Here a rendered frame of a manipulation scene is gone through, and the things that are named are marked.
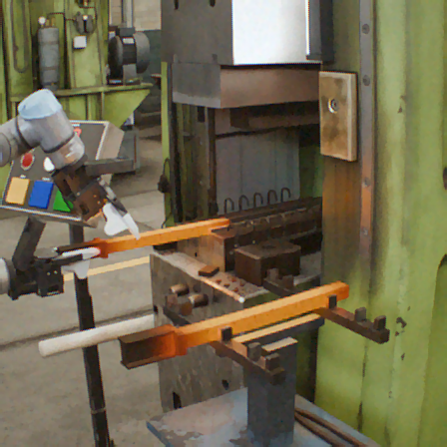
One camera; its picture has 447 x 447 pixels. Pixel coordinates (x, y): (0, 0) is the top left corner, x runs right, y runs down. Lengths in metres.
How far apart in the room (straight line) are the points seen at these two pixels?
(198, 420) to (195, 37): 0.81
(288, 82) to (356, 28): 0.30
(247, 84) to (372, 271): 0.47
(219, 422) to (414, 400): 0.44
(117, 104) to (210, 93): 5.29
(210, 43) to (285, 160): 0.56
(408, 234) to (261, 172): 0.68
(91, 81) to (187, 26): 4.91
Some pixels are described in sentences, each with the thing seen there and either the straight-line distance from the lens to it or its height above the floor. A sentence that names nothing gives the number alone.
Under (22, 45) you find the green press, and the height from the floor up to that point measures 1.40.
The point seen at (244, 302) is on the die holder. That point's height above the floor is 0.90.
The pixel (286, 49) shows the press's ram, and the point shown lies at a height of 1.40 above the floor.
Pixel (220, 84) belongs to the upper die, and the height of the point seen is 1.32.
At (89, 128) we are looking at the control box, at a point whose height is 1.18.
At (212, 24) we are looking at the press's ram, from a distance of 1.48.
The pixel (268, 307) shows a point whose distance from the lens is 1.12.
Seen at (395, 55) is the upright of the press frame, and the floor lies 1.40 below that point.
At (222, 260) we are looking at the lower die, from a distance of 1.55.
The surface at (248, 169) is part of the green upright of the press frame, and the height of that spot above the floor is 1.07.
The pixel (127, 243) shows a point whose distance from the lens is 1.48.
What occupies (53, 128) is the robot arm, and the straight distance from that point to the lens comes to 1.34.
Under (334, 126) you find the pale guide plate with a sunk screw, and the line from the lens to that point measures 1.38.
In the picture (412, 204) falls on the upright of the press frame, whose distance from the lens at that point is 1.30.
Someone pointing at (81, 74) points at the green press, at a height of 1.08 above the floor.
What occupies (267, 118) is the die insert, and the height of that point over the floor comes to 1.23.
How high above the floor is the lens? 1.44
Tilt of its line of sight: 15 degrees down
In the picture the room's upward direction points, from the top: 1 degrees counter-clockwise
